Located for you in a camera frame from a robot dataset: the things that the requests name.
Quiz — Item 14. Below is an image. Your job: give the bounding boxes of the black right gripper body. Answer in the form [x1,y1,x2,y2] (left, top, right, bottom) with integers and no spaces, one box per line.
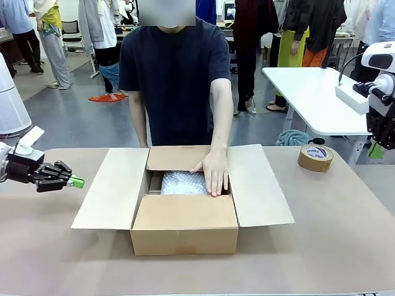
[366,107,395,131]

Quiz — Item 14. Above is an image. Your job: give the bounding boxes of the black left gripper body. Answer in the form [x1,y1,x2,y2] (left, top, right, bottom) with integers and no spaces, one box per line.
[6,150,46,183]

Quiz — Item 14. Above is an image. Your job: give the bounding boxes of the bubble wrap bundle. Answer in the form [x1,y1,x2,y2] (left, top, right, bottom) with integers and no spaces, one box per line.
[160,170,209,197]

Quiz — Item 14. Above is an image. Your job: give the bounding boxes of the brown cardboard box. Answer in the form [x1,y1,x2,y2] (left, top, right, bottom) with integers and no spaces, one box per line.
[70,143,296,257]

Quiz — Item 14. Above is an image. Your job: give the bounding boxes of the person's right forearm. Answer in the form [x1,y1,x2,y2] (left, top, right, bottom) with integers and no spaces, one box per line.
[128,90,149,149]

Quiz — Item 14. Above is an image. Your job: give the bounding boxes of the person's left forearm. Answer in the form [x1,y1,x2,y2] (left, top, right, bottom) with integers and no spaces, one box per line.
[209,76,234,152]

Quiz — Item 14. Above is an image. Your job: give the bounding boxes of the person's left hand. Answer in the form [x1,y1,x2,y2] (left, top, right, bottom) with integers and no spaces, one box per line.
[189,147,230,198]

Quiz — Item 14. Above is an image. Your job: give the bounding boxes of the brown packing tape roll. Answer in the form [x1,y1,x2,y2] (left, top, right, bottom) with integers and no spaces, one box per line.
[297,144,335,174]

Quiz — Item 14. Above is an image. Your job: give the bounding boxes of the white side table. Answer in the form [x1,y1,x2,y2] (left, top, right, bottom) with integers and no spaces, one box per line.
[261,66,372,167]

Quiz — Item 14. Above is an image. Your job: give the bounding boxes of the orange cloth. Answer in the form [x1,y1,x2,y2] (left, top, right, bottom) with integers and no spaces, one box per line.
[88,93,126,103]

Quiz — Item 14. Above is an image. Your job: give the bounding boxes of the teal towel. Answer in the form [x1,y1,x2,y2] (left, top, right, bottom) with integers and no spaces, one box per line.
[275,129,313,148]

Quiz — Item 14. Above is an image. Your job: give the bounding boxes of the person in pale shirt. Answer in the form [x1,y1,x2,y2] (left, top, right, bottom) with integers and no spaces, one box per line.
[350,0,395,84]

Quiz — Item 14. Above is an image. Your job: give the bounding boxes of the mannequin with orange trousers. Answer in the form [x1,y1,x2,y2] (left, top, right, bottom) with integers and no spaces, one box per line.
[282,0,349,68]

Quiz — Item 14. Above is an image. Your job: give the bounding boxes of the mannequin with yellow apron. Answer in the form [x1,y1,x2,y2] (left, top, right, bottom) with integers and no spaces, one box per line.
[265,26,310,113]

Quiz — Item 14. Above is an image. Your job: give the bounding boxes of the mannequin in yellow top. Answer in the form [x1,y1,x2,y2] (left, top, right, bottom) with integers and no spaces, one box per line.
[33,0,72,91]

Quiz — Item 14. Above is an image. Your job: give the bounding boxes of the person in light blue shirt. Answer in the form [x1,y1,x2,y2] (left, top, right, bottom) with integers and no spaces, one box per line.
[0,0,45,75]

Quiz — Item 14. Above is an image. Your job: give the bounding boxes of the black mesh office chair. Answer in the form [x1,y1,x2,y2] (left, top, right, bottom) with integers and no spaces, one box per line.
[61,20,85,52]

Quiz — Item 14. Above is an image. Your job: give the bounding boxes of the person in navy T-shirt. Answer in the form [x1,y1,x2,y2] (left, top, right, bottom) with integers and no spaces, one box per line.
[118,0,233,147]

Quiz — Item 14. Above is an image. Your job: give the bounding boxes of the mannequin in gray hoodie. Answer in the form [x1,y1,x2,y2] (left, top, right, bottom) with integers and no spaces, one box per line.
[78,0,130,98]

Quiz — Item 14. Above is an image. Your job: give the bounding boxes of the person in blue sweater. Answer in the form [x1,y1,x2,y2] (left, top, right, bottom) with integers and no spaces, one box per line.
[195,0,217,26]

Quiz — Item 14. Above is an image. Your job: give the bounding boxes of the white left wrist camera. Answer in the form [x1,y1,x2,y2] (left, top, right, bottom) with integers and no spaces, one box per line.
[12,125,46,155]

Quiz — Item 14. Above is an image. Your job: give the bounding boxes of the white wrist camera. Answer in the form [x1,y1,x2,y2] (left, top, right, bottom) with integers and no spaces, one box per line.
[12,125,46,155]
[335,81,370,116]

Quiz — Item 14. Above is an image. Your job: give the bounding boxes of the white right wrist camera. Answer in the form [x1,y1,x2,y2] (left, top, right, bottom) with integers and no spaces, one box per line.
[335,81,370,116]

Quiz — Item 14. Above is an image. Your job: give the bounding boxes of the thin gray cable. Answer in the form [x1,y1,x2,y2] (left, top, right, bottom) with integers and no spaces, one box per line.
[338,52,365,87]

